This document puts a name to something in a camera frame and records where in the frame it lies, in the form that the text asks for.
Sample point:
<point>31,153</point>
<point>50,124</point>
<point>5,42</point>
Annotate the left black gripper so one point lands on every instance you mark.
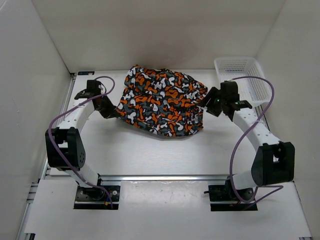
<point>111,112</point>

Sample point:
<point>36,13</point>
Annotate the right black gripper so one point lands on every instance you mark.
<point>211,94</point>

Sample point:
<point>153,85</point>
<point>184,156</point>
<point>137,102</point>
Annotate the orange camouflage shorts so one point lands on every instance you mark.
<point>162,101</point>

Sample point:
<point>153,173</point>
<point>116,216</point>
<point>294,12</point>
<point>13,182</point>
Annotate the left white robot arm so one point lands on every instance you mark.
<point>64,146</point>

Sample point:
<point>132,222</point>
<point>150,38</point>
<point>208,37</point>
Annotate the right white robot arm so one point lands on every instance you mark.
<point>274,162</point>

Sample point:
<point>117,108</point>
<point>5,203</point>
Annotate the small blue label plate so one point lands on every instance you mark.
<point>85,73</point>

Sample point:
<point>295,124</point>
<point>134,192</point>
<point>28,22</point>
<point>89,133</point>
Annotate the white perforated plastic basket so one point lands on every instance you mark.
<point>247,73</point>

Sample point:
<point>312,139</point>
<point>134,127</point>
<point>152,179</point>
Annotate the left aluminium rail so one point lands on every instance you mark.
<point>63,109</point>

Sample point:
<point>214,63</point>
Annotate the front aluminium rail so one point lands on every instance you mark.
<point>140,178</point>

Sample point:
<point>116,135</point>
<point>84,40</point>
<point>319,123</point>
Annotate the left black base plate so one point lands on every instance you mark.
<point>97,199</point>

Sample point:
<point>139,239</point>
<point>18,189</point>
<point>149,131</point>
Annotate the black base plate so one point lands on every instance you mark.
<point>97,199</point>
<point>222,199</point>

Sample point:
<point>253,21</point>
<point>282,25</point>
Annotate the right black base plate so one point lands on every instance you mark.
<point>222,199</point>

